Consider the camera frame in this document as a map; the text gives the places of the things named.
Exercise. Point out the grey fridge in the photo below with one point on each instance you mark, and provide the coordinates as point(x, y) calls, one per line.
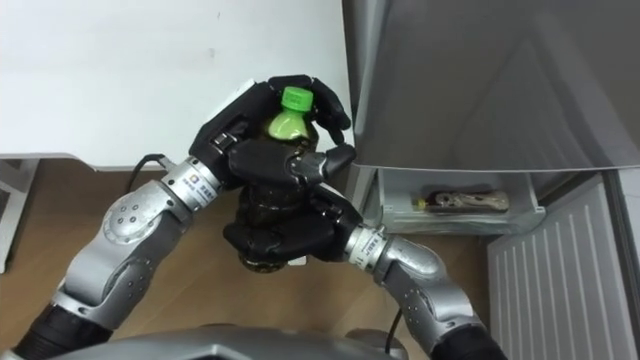
point(475, 85)

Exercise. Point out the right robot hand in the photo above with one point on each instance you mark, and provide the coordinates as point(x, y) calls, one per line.
point(300, 237)

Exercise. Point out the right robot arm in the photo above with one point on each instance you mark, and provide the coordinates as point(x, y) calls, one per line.
point(425, 285)

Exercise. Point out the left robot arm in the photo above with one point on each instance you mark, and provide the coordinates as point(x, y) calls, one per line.
point(125, 250)

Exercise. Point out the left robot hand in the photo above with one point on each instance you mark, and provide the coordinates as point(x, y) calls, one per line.
point(260, 162)

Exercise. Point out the robot body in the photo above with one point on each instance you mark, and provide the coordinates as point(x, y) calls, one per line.
point(210, 345)

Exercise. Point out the dark bottle with green cap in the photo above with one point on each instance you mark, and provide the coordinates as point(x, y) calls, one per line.
point(289, 125)

